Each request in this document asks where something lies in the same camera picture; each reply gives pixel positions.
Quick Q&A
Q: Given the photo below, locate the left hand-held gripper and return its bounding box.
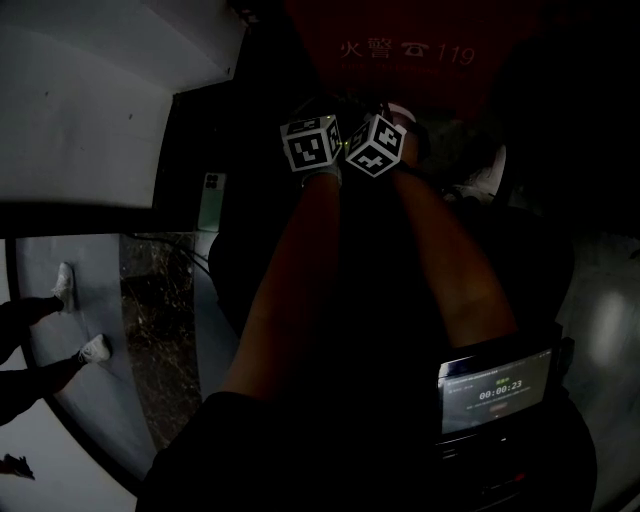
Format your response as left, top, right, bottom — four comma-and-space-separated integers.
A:
278, 113, 345, 175

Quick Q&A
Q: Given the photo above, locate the person's right forearm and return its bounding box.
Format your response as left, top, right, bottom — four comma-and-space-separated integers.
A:
392, 167, 520, 350

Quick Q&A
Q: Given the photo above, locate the white right hand strap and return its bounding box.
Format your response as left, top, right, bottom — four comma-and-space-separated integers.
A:
388, 102, 418, 125

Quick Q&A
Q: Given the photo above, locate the person's white sneaker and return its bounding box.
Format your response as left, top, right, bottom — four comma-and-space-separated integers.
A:
443, 143, 510, 202

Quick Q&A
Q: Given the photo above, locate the green phone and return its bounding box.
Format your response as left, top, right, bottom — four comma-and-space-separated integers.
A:
196, 171, 228, 233

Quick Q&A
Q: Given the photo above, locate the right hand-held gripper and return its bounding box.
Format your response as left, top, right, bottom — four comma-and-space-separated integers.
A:
343, 112, 408, 180

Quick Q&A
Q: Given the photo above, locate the person's left forearm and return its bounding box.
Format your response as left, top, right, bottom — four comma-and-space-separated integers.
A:
222, 172, 347, 402

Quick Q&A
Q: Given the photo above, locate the black cable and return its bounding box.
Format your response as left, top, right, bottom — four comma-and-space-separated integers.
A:
124, 231, 212, 272

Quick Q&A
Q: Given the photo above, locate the white left wrist strap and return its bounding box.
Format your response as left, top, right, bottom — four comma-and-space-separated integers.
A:
299, 167, 344, 189

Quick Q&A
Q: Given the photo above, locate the person's black shirt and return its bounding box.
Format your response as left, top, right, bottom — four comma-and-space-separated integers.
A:
137, 389, 596, 512

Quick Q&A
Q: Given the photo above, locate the black timer display phone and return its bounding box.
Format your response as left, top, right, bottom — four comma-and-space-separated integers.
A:
435, 346, 555, 436

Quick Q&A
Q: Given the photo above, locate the red fire extinguisher box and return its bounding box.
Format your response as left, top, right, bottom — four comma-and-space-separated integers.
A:
284, 0, 546, 107

